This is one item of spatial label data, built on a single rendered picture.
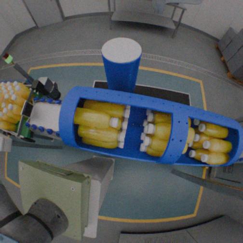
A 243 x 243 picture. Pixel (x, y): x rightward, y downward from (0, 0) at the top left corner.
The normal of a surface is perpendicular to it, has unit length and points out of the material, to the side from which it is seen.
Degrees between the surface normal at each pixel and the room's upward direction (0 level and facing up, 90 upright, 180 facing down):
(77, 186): 5
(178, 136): 14
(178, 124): 1
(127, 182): 0
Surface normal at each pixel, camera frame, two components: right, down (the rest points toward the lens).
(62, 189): 0.00, -0.15
